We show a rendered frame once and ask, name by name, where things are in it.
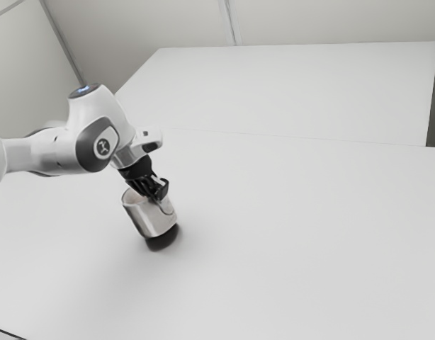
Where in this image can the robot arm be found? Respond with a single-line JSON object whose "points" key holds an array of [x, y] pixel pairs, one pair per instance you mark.
{"points": [[79, 120]]}

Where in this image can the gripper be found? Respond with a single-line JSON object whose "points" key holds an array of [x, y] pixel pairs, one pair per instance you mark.
{"points": [[140, 173]]}

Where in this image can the silver metal mug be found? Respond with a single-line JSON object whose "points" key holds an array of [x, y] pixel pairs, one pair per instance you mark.
{"points": [[152, 216]]}

